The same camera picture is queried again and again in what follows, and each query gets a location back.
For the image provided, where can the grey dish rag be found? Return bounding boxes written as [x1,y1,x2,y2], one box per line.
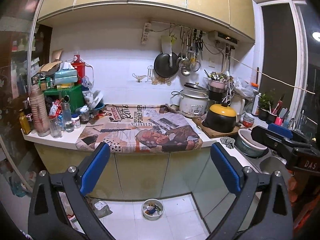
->
[220,137,235,149]

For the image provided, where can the green storage box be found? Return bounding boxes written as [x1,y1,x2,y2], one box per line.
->
[44,85,85,113]

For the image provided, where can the teal tissue boxes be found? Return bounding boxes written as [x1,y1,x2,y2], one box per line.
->
[54,69,78,85]

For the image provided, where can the red kettle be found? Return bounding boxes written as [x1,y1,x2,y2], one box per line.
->
[71,52,86,84]

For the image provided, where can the white thermos jug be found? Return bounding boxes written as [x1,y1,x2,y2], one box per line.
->
[230,94,245,122]

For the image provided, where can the steel sink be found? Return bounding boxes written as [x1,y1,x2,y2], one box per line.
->
[244,148,291,178]

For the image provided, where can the potted green plant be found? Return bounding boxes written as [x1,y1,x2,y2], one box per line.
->
[258,91,274,121]

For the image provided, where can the printed newspaper tablecloth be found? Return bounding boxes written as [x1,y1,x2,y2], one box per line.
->
[75,105,203,153]

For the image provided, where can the white basin in sink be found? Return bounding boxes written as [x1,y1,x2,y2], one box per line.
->
[235,128,267,158]

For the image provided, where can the white plastic bag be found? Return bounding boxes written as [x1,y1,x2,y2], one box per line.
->
[234,78,254,99]

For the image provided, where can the white rice cooker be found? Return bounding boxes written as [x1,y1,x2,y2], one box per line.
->
[179,82,209,118]

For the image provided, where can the black pot yellow lid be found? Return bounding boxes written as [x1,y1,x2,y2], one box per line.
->
[202,103,236,133]

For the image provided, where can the white trash bowl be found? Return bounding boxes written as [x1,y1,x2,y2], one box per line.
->
[142,199,164,221]

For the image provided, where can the hanging metal ladle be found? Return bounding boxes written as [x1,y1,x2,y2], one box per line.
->
[179,31,191,76]

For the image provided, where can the pink utensil holder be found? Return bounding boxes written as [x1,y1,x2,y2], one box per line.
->
[204,71,233,90]

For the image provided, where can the grey package on floor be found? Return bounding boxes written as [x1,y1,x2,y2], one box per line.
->
[90,199,113,218]

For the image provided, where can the yellow oil bottle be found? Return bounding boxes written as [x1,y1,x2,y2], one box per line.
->
[19,109,31,135]

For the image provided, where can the stacked pink cups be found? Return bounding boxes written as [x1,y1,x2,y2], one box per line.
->
[29,85,50,137]

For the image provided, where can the blue bowl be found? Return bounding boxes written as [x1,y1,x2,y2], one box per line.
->
[93,101,105,111]

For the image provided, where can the black hanging wok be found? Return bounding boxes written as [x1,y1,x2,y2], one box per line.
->
[154,53,178,78]

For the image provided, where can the clear glass cup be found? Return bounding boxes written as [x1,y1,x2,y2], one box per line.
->
[48,115,62,138]

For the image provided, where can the blue foil cup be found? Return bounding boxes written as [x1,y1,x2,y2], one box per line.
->
[146,205,156,215]

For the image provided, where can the white power strip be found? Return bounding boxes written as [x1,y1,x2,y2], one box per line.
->
[141,22,152,44]

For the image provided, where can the wooden cutting board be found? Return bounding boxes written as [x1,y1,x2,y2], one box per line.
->
[192,117,242,139]

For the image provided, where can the wall water heater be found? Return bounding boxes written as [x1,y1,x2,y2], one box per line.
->
[207,30,239,47]

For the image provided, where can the cleaver knife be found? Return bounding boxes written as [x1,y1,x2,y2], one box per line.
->
[161,35,173,68]

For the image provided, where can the stacked small bowls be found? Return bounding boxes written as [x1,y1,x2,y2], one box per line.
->
[242,112,255,128]

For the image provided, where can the upper yellow cabinets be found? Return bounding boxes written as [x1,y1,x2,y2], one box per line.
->
[38,0,255,43]

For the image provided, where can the small white pill jar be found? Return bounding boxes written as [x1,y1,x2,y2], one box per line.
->
[72,113,81,129]

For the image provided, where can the hanging strainer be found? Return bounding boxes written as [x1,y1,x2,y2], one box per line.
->
[190,29,201,72]

